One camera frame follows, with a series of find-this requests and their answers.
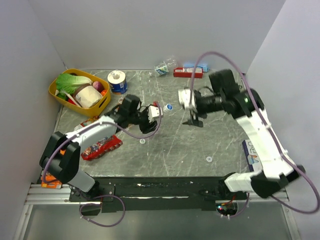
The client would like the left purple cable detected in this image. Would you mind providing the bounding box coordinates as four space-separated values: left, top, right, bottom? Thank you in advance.
40 102 163 185

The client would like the white and purple box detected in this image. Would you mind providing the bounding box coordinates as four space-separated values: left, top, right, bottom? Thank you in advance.
242 139 262 172

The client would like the blue and white bottle cap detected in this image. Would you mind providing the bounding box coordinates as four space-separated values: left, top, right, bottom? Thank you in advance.
163 103 173 113

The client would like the white bottle cap centre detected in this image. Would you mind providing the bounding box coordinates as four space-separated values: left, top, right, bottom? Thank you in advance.
139 138 146 144

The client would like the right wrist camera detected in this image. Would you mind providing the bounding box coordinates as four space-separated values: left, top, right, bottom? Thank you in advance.
178 88 197 112

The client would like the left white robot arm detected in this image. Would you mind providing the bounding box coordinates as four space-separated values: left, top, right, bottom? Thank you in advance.
39 94 163 201

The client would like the brown and cream jar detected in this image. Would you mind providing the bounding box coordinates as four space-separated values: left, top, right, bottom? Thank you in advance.
73 83 103 109

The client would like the blue wrapped toilet paper roll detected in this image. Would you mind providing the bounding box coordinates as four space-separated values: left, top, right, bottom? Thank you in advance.
107 70 128 95

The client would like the red snack bag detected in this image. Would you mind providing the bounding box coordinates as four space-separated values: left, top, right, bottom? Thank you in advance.
81 135 123 161

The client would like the purple onion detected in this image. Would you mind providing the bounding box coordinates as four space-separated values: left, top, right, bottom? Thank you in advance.
92 81 105 93

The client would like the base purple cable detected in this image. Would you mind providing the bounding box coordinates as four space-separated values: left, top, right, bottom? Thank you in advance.
79 194 128 228

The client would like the crushed clear plastic bottle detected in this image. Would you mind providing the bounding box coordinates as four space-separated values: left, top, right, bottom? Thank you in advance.
154 56 178 76

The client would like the light blue box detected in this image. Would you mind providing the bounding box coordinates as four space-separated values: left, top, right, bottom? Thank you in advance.
182 62 210 73

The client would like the green lettuce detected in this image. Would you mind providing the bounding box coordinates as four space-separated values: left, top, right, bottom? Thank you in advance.
55 73 93 94

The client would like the white bottle cap right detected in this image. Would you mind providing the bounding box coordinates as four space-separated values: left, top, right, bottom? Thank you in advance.
206 156 213 163

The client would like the red rectangular box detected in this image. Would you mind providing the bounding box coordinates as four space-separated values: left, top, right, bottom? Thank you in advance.
173 67 204 79

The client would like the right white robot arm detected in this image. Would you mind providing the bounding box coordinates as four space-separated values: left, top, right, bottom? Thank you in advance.
178 69 300 200

